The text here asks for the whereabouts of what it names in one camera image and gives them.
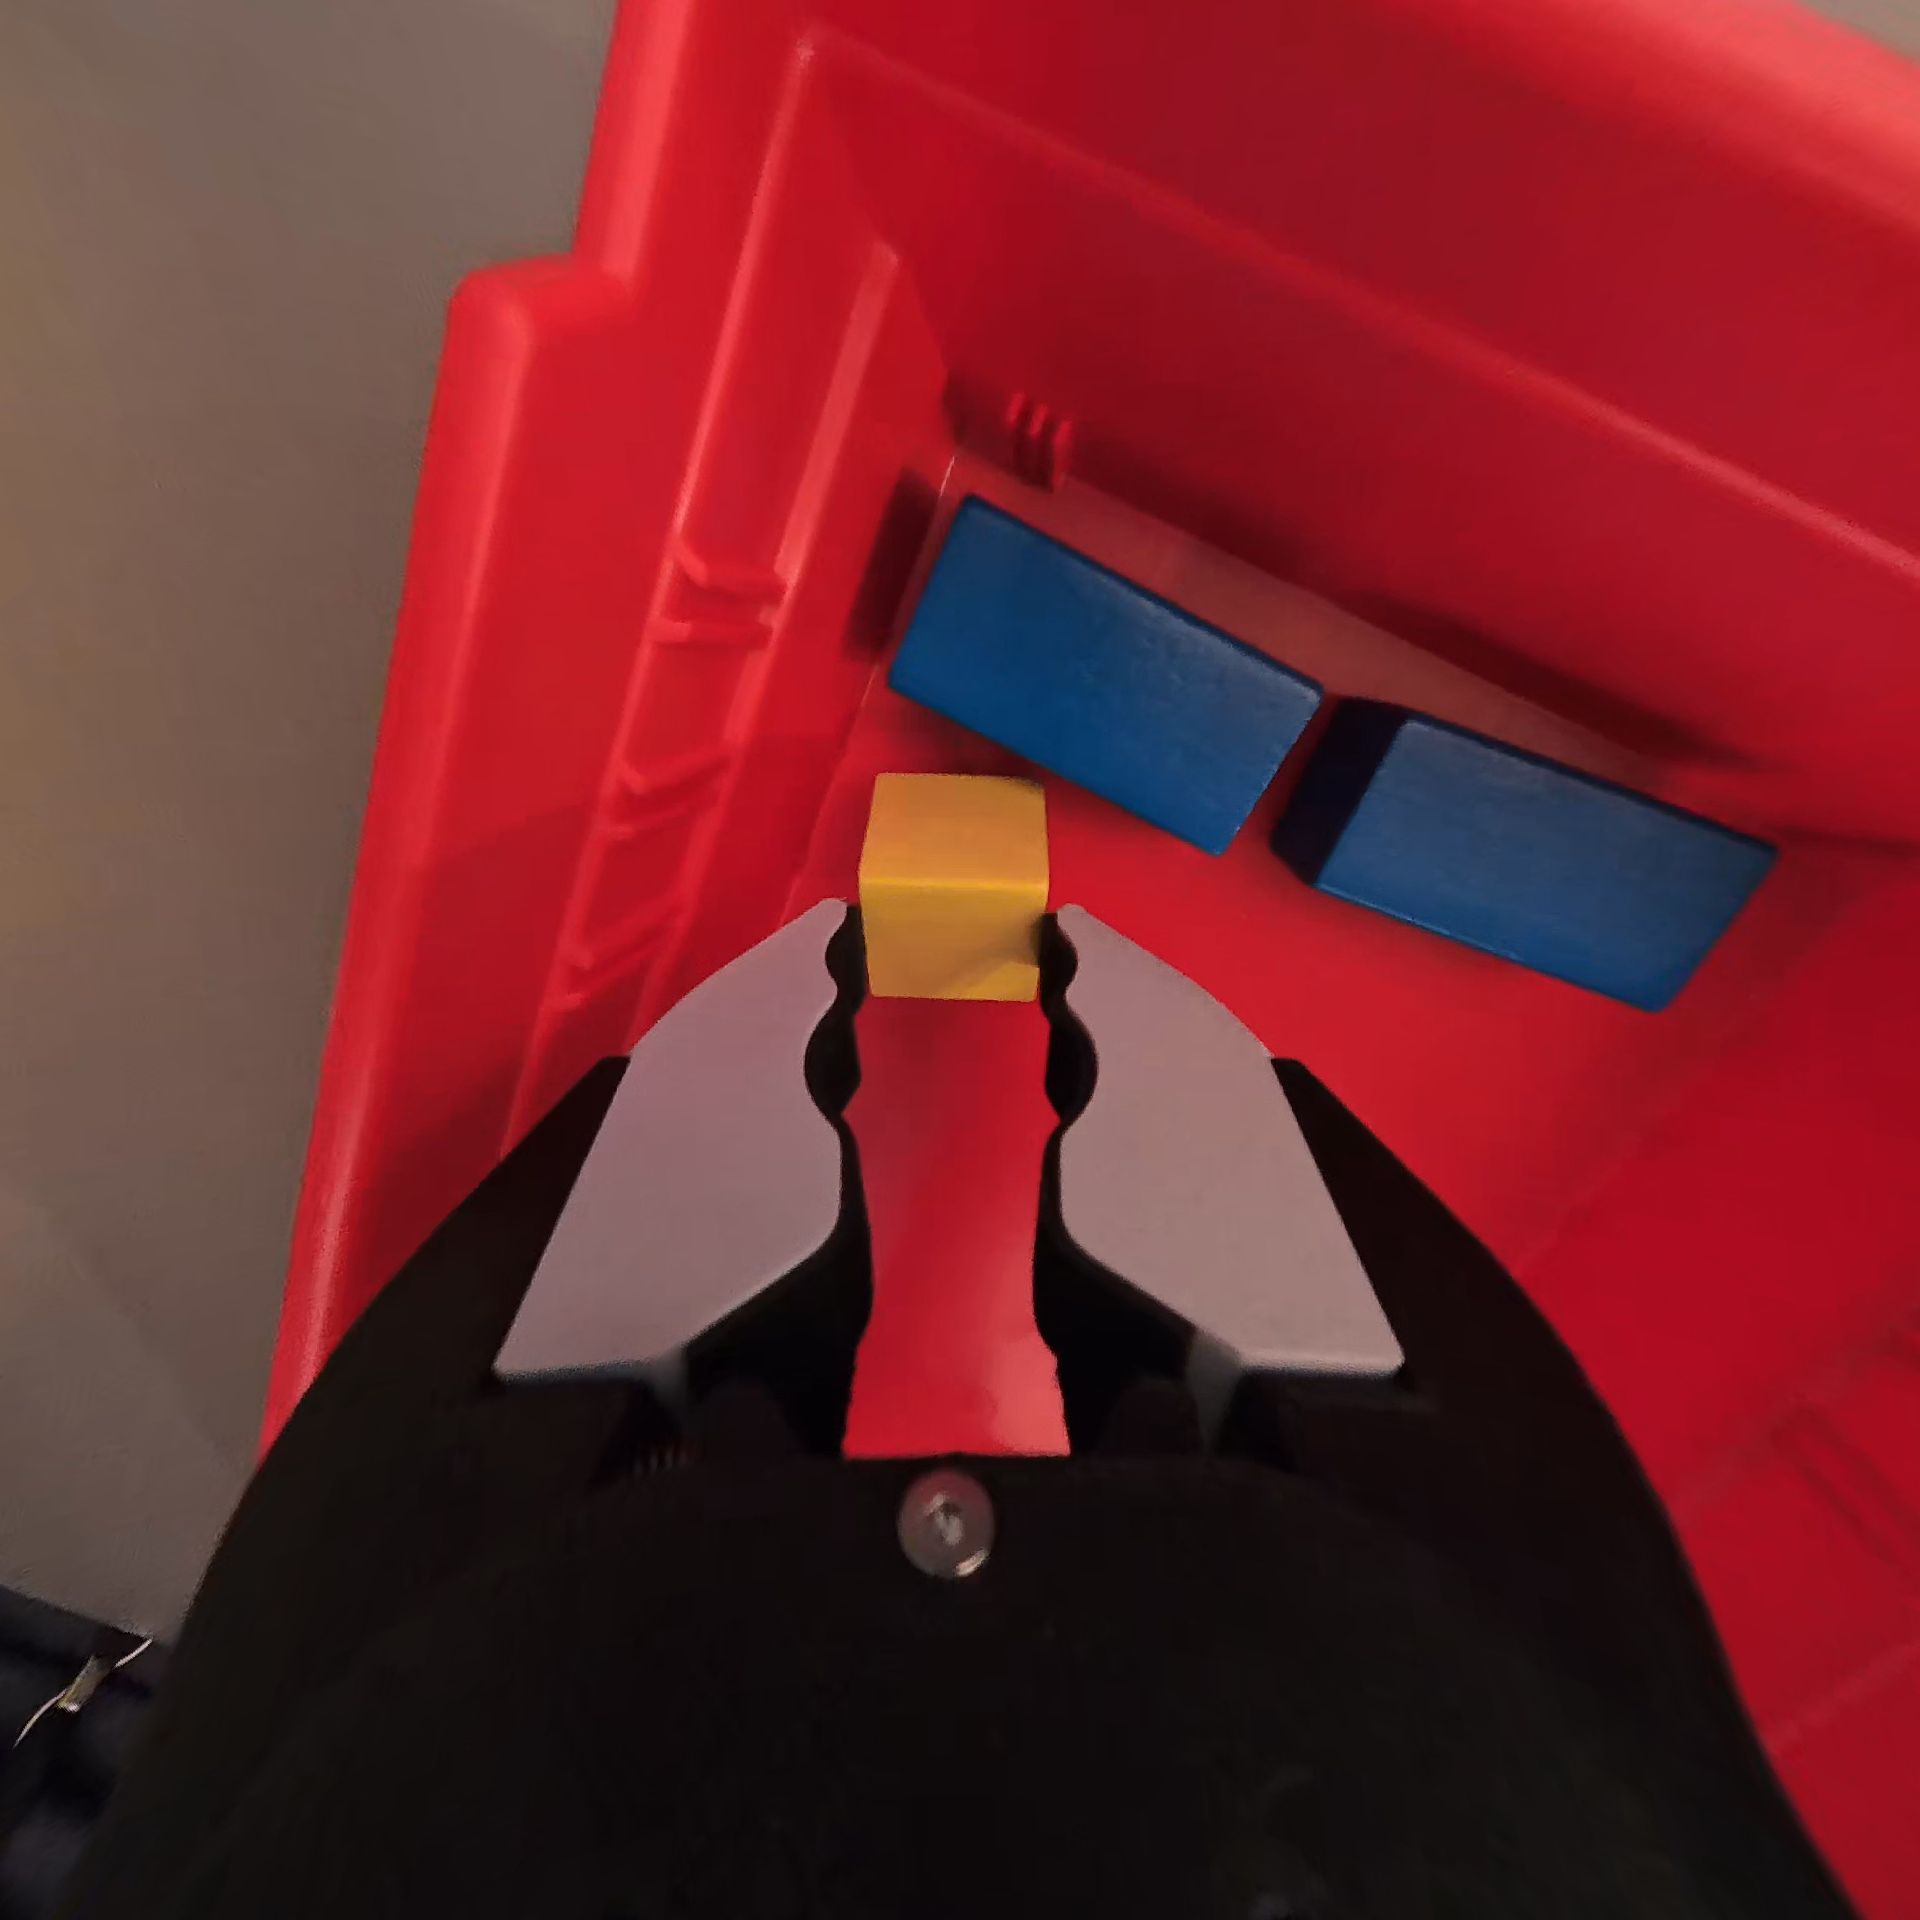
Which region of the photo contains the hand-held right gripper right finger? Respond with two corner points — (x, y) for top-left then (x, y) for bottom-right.
(1036, 900), (1407, 1382)

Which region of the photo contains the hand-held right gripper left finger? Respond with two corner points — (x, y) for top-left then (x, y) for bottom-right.
(492, 899), (875, 1382)

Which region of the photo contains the yellow cube block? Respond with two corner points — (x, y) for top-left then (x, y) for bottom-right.
(859, 770), (1047, 1001)

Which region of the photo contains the blue wooden block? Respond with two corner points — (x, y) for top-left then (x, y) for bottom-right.
(1269, 699), (1784, 1015)

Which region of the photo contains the blue rectangular block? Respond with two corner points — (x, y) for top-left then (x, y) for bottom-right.
(886, 493), (1324, 859)

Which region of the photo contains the red plastic bin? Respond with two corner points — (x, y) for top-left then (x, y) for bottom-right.
(253, 0), (1920, 1920)

